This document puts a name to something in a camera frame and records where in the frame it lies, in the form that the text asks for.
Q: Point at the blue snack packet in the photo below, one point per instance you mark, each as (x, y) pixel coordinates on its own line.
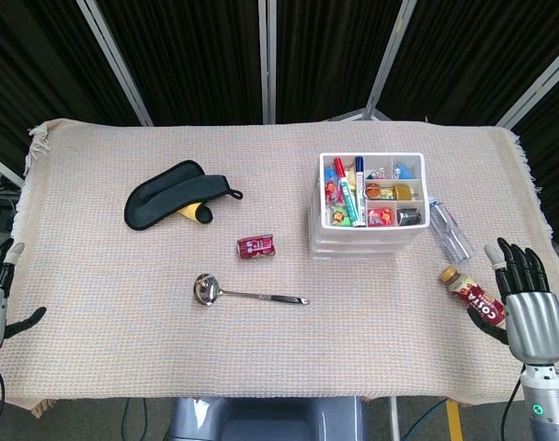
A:
(330, 174)

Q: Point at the red orange snack packet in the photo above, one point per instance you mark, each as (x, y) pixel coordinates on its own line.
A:
(380, 216)

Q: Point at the white marker with blue cap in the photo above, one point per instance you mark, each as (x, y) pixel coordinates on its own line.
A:
(361, 193)

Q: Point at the Costa coffee bottle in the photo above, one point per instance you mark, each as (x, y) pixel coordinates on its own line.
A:
(475, 301)

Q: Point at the beige woven tablecloth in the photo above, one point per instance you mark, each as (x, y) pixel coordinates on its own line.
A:
(146, 349)

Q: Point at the green marker with red cap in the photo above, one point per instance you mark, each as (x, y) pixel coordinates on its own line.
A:
(348, 197)

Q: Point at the pale yellow sponge piece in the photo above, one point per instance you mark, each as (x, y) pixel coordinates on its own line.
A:
(350, 177)

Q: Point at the black oven mitt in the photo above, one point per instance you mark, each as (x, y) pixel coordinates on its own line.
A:
(155, 206)

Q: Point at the white plastic drawer organizer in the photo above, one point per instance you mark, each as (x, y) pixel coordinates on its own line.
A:
(376, 231)

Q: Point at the clear plastic drawer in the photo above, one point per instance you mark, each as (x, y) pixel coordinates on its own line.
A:
(353, 248)
(353, 256)
(353, 240)

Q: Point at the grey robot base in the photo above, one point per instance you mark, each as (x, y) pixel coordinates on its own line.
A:
(265, 420)

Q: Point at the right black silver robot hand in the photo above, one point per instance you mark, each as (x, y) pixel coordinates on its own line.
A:
(534, 326)

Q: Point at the blue candy packet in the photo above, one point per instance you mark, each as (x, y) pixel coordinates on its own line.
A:
(402, 171)

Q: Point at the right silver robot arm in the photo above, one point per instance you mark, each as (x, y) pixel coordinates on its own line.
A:
(548, 404)

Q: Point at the grey aluminium screen post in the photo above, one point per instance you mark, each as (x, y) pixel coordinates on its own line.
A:
(390, 59)
(118, 59)
(266, 59)
(532, 94)

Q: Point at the red drink can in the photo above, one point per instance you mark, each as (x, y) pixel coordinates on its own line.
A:
(256, 247)

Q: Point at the clear plastic bottle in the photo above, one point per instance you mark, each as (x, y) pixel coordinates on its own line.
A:
(450, 229)

